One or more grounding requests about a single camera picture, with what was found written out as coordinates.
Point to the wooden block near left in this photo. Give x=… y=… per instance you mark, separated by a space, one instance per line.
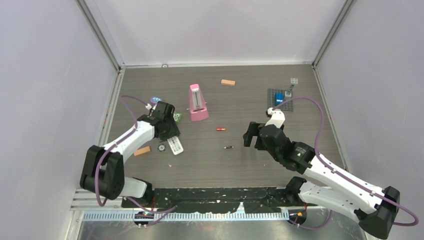
x=142 y=151

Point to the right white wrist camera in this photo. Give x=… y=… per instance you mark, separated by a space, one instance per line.
x=276 y=117

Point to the wooden block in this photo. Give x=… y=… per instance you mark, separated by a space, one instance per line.
x=142 y=151
x=228 y=82

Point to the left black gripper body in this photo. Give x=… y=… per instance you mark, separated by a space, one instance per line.
x=170 y=129

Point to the grey lego baseplate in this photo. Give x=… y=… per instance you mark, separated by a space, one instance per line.
x=270 y=100

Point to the small round gear toy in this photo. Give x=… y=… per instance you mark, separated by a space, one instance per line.
x=161 y=148

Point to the white remote control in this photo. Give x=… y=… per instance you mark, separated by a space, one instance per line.
x=175 y=145

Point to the pink metronome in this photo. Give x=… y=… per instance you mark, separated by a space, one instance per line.
x=197 y=106

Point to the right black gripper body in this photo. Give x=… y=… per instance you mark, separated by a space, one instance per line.
x=260 y=145

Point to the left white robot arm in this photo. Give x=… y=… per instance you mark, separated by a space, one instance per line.
x=103 y=170

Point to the green monster toy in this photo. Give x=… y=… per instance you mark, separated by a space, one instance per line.
x=177 y=117

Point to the purple round toy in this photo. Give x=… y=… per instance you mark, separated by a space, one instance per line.
x=154 y=100

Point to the wooden block far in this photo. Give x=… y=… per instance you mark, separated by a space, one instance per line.
x=228 y=82

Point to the blue lego brick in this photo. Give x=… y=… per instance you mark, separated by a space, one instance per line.
x=278 y=98

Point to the grey lego tower piece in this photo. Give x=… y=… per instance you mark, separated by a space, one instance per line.
x=289 y=92

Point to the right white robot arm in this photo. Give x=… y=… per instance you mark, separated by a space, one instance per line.
x=372 y=207

